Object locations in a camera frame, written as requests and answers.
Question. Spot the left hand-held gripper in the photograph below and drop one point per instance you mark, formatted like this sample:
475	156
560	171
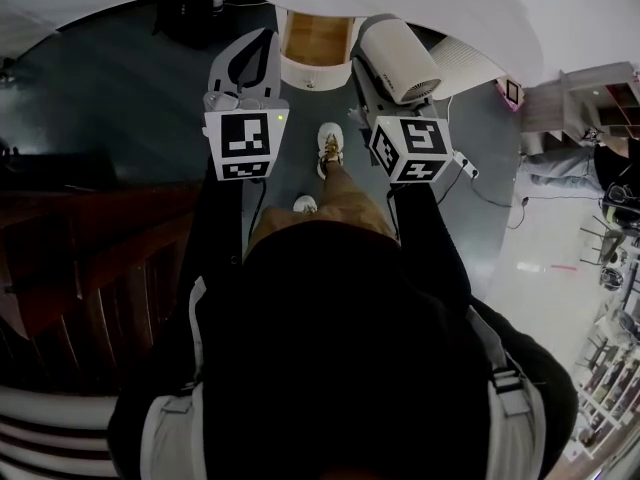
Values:
245	140

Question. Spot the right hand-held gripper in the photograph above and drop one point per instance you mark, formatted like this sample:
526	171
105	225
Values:
412	148

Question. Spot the white hair dryer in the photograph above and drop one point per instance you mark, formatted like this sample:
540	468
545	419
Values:
395	53

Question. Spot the white drawer with wooden inside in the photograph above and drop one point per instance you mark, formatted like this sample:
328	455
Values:
314	43

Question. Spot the person's right forearm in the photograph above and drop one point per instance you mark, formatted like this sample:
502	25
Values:
432	238

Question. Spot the person's left forearm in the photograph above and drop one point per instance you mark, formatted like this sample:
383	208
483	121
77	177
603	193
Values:
212	228

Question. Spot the person's right white shoe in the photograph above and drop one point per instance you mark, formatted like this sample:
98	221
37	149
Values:
330	145

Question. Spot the person's white shoe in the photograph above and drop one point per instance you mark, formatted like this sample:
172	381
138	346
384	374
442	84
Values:
305	204
330	145

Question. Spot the small white container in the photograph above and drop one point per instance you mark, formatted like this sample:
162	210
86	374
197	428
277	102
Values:
219	2

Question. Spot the black backpack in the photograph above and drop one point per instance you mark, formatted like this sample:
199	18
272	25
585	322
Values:
187	8

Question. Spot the dark grey round rug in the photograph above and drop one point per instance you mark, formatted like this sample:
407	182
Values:
150	98

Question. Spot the person's right leg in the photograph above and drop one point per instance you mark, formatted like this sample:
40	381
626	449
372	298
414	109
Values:
350	198

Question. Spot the person's leg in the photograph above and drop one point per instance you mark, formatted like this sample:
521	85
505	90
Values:
350	198
272	225

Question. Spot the white power strip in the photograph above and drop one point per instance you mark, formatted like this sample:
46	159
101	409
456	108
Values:
466	164

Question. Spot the person's left white shoe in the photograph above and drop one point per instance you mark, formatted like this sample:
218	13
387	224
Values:
305	204

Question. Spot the person's left leg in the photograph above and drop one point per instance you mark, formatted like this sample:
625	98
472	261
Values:
272	225

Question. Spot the light wooden shelf unit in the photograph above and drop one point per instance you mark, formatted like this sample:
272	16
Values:
590	98

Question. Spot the dark wooden cabinet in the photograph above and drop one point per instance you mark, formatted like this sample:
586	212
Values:
75	268

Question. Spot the person's black jacket torso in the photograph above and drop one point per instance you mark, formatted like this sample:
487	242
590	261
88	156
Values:
340	358

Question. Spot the black headphones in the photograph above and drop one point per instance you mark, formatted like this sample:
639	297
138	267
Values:
619	195

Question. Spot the black metal chair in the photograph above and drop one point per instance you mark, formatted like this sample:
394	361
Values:
602	243

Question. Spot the white shelf rack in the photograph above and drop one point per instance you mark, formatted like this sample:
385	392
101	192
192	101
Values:
612	383

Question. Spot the white dark striped bedding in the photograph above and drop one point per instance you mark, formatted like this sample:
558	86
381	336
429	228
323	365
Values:
55	433

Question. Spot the pink picture frame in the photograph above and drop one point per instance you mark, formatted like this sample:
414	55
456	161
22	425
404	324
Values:
512	93

